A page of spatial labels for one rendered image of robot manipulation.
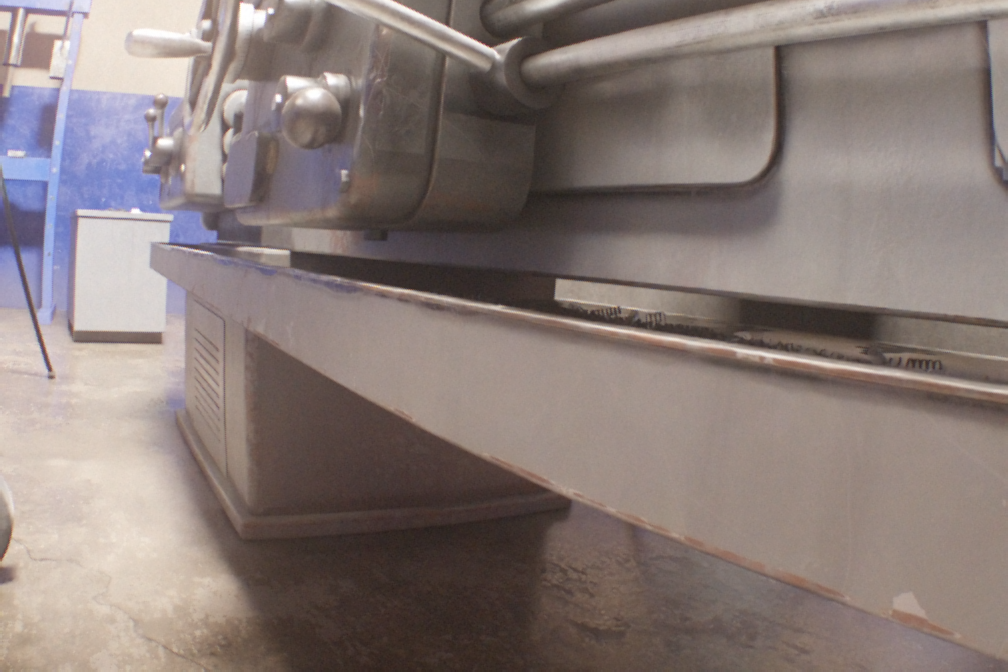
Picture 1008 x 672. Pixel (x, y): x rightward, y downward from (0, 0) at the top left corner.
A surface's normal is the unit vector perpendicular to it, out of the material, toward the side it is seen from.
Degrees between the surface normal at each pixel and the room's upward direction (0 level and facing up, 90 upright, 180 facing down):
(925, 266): 90
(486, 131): 90
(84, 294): 90
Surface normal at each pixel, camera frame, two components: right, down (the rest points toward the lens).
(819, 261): -0.82, -0.04
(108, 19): 0.56, 0.07
